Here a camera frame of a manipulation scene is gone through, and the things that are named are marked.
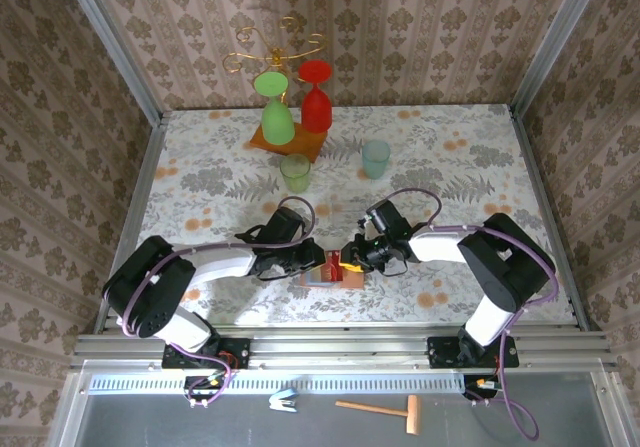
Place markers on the red wine glass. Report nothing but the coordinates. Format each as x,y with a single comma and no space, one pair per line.
315,109

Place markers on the aluminium frame rail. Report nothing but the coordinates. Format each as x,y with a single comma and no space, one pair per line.
350,347
134,217
542,192

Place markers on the green plastic cup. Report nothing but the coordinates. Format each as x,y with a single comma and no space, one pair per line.
295,177

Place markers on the gold glass rack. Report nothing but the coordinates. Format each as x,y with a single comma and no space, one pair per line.
310,142

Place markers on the floral patterned tablecloth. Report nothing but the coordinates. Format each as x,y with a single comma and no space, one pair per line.
450,177

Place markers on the teal plastic cup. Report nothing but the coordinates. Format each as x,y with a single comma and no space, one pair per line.
376,164

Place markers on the wooden mallet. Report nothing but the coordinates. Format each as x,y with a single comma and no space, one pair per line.
412,414

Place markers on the red plastic card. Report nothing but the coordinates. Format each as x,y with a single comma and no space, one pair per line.
332,272

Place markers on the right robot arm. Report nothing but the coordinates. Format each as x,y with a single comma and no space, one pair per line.
440,247

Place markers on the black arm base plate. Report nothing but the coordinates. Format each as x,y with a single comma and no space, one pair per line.
510,352
240,349

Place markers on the green wine glass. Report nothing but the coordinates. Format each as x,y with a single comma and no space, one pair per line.
276,122

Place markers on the aluminium frame post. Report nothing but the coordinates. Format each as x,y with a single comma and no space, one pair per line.
556,42
114,42

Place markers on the metal tray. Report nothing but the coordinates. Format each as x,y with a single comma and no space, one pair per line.
150,427

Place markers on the tan leather card holder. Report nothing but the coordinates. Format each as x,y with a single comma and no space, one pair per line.
355,279

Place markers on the blue stapler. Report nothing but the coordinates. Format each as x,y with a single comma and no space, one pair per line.
283,401

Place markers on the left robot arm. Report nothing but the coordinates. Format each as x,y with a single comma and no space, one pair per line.
220,262

